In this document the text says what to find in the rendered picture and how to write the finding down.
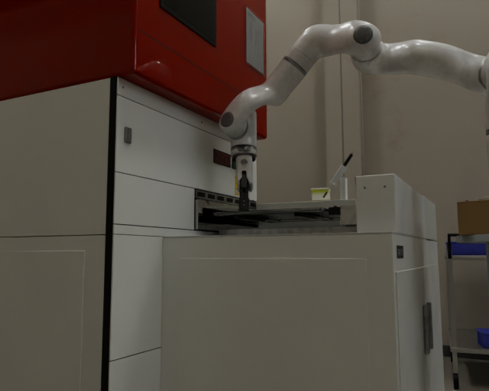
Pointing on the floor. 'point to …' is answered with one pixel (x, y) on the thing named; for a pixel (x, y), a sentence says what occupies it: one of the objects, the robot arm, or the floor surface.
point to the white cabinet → (301, 313)
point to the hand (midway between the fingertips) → (244, 205)
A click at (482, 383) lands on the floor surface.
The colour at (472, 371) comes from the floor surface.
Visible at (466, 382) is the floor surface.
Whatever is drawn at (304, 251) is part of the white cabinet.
